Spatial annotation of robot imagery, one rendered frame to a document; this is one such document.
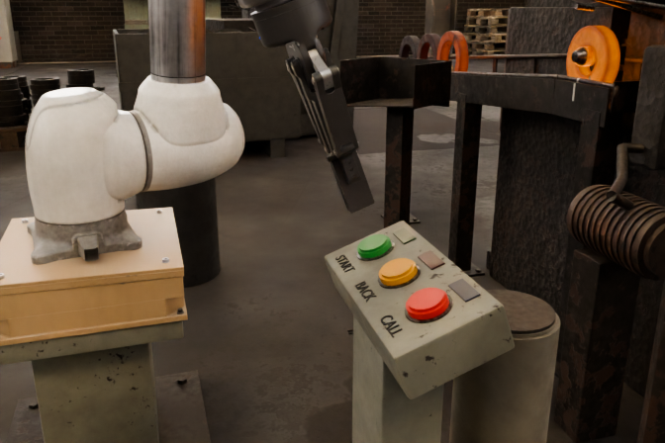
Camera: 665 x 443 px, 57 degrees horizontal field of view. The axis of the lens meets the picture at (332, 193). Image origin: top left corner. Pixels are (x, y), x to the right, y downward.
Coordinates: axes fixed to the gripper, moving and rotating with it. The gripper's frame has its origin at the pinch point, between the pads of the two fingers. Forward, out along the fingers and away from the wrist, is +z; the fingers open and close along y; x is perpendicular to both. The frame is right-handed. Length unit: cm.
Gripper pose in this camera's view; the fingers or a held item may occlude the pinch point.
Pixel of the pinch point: (350, 179)
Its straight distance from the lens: 68.3
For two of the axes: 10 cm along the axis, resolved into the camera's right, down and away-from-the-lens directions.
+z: 3.3, 8.7, 3.6
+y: -2.7, -2.8, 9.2
